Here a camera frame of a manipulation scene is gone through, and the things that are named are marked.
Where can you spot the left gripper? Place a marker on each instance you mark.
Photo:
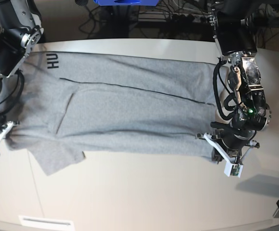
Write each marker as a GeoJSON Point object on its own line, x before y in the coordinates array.
{"type": "Point", "coordinates": [232, 138]}

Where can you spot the grey T-shirt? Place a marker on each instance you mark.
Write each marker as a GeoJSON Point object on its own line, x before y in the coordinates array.
{"type": "Point", "coordinates": [77, 102]}

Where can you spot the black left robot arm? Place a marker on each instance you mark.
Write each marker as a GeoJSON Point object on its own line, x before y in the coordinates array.
{"type": "Point", "coordinates": [239, 94]}

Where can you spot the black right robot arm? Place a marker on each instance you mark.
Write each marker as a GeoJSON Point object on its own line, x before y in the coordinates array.
{"type": "Point", "coordinates": [21, 30]}

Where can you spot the blue plastic part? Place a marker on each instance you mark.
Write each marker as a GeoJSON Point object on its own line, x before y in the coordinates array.
{"type": "Point", "coordinates": [126, 2]}

